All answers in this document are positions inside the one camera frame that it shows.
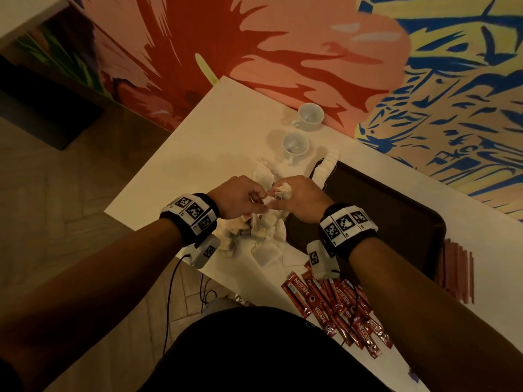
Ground person's black shirt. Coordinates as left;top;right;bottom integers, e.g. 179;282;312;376
139;306;395;392

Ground dark brown tray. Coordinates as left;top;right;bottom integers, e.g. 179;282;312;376
283;161;448;283

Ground loose floor cable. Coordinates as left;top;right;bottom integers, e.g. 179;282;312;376
198;273;240;309

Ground row of tea bags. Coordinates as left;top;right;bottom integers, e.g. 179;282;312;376
313;149;341;191

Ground person's left forearm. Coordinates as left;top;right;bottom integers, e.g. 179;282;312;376
0;218;185;392

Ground pile of white tea bags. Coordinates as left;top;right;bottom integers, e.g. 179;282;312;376
208;159;293;270

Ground small white cup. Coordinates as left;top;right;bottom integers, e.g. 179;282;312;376
293;102;326;132
280;131;313;165

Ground person's right hand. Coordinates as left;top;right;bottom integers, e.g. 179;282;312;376
265;175;336;225

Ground person's right forearm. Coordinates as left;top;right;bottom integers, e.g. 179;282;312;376
347;236;523;392

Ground person's left hand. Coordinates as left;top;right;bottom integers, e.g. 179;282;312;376
206;175;269;221

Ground pile of red Nescafe sachets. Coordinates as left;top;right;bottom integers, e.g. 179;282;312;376
281;271;395;359

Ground white side table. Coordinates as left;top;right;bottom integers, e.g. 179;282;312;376
0;0;70;47

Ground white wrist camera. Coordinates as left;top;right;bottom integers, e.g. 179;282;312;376
306;239;342;281
190;234;222;270

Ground black camera cable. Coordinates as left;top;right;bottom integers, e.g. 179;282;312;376
162;257;194;358

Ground black marker wristband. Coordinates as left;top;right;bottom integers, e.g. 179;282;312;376
319;202;379;260
160;192;220;247

